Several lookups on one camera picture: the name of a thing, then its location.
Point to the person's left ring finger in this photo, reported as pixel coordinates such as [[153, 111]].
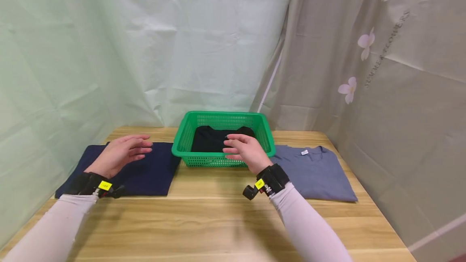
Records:
[[142, 150]]

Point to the person's right little finger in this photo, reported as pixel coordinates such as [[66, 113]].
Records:
[[233, 157]]

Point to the person's right middle finger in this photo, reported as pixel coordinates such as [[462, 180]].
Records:
[[232, 142]]

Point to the green plastic basket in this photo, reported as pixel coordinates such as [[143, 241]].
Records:
[[222, 140]]

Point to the person's left index finger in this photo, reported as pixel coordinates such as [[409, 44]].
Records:
[[137, 136]]

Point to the person's left hand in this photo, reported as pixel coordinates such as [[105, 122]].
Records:
[[114, 153]]

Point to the person's left little finger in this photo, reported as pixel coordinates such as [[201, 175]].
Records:
[[137, 157]]

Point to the navy folded shirt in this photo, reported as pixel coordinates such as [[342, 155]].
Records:
[[145, 169]]

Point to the person's left forearm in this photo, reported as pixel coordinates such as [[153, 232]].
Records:
[[54, 229]]

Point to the black folded shirt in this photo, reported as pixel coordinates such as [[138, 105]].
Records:
[[213, 138]]

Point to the person's right ring finger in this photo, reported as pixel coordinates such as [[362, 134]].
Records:
[[231, 149]]

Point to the grey-blue folded t-shirt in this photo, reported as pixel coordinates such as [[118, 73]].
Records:
[[315, 171]]

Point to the person's right index finger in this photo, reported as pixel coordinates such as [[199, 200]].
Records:
[[235, 136]]

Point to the person's right forearm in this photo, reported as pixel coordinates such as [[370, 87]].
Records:
[[307, 225]]

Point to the black wrist band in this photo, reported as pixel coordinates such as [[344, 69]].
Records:
[[95, 185], [267, 182]]

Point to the person's left middle finger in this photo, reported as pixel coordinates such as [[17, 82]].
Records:
[[142, 144]]

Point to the person's right hand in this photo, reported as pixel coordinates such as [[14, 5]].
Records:
[[251, 151]]

